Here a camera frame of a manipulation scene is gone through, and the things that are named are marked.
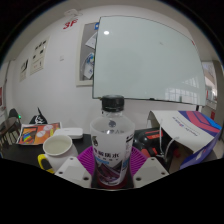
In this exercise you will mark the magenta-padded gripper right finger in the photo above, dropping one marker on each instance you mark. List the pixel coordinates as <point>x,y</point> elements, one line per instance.
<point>151,171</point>

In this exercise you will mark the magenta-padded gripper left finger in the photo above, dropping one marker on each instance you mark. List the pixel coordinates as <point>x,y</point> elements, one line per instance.
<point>71,171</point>

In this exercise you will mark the clear black-capped water bottle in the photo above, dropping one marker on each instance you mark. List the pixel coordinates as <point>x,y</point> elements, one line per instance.
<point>112,146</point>

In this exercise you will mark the colourful printed magazine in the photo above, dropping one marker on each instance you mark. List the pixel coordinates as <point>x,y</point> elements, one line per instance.
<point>33,133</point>

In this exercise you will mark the white paper bag, colourful print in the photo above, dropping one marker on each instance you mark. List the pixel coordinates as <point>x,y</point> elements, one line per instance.
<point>190,130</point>

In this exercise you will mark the black bag with white print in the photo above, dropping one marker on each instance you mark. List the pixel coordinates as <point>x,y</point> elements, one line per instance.
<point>38,118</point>

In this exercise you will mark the round brown wooden table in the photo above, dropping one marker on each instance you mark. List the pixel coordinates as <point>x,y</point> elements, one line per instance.
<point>8,128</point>

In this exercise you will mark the dark chair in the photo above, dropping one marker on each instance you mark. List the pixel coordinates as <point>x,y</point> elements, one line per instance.
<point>14,114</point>

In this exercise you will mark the large white whiteboard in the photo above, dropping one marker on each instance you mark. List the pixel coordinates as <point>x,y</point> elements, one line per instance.
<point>146,60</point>

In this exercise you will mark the grey notice board with papers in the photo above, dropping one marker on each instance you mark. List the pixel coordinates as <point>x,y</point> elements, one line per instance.
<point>86,56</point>

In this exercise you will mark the small white wall poster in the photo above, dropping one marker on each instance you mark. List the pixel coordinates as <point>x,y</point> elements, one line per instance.
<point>24,70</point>

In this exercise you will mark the white wall switch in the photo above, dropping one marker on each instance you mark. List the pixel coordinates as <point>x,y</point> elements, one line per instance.
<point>61,58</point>

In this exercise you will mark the large white wall poster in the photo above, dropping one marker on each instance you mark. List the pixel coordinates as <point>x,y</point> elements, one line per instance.
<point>39,56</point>

